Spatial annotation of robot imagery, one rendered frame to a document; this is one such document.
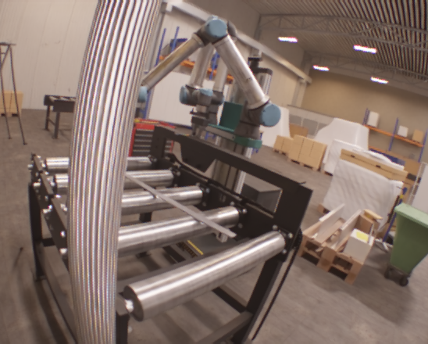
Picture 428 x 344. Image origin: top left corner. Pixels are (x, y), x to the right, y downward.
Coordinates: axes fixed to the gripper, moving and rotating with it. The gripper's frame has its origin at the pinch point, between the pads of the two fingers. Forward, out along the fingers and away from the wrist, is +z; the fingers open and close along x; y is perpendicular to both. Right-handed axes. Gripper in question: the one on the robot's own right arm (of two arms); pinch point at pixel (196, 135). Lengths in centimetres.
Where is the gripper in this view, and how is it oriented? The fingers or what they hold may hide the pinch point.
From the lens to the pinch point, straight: 182.5
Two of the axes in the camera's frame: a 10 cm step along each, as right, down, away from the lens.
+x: -7.0, -3.4, 6.3
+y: 6.8, -0.4, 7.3
